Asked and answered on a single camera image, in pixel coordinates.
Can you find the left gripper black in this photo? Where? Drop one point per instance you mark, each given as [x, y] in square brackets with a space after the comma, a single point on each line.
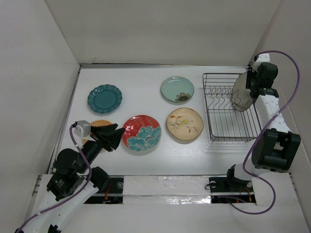
[112, 138]

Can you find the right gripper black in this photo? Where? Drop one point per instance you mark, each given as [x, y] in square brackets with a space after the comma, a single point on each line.
[250, 74]

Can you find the orange woven plate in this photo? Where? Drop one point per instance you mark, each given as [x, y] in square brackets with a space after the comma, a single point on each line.
[97, 123]

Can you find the grey tree plate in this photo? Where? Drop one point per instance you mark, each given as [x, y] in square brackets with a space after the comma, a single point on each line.
[241, 98]

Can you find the red plate blue flower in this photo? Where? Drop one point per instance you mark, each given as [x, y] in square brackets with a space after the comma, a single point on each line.
[142, 133]

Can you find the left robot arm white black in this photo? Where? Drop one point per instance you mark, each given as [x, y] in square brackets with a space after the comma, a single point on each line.
[74, 180]

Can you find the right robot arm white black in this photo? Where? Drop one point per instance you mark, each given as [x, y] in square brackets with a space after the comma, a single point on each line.
[276, 146]

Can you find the dark teal scalloped plate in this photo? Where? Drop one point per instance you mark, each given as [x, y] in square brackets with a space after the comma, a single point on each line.
[104, 99]

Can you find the light blue flower plate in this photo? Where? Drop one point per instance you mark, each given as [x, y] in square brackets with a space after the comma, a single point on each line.
[177, 89]

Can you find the beige bird plate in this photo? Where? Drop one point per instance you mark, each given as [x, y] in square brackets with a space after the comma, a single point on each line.
[185, 124]

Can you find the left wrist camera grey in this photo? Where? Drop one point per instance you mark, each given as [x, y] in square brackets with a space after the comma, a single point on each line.
[82, 129]

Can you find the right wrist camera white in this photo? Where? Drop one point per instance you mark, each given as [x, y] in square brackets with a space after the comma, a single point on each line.
[258, 60]

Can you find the black wire dish rack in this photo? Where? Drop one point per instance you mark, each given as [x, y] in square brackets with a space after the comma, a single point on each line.
[225, 123]

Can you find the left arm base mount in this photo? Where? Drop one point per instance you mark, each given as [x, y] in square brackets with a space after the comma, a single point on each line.
[112, 194]

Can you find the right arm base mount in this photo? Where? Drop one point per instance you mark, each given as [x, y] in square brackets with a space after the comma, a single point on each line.
[221, 192]

